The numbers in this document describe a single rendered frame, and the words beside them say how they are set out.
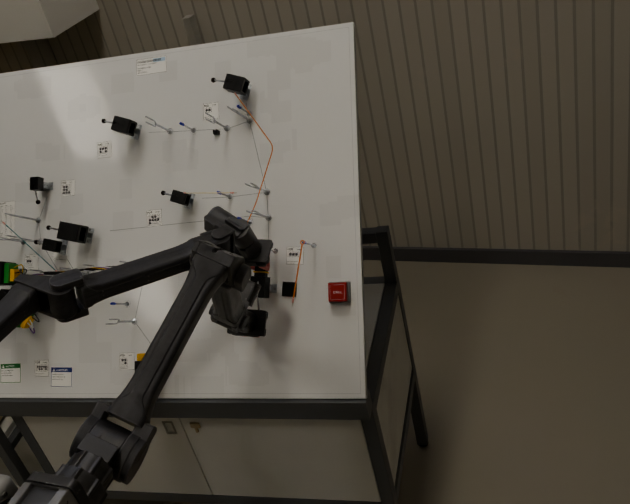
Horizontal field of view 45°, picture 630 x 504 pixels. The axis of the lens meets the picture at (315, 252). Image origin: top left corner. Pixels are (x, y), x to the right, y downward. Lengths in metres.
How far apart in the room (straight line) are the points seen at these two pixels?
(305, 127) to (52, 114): 0.83
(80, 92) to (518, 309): 2.14
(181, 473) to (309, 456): 0.46
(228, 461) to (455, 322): 1.52
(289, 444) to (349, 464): 0.18
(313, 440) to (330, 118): 0.91
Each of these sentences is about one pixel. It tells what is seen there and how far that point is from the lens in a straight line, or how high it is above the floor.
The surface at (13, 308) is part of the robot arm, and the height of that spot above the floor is 1.46.
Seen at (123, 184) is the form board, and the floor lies 1.35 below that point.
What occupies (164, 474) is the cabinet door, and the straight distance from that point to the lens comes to 2.55.
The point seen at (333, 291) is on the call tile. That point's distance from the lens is 1.99.
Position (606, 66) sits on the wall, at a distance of 3.35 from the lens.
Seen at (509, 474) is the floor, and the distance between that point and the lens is 2.93.
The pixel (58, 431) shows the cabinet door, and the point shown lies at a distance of 2.58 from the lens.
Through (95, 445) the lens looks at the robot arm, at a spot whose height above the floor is 1.48.
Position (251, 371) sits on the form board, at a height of 0.93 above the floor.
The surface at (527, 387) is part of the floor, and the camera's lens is 3.22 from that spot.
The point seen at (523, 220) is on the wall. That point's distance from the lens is 3.73.
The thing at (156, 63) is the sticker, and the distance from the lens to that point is 2.35.
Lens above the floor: 2.27
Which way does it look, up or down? 33 degrees down
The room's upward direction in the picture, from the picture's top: 14 degrees counter-clockwise
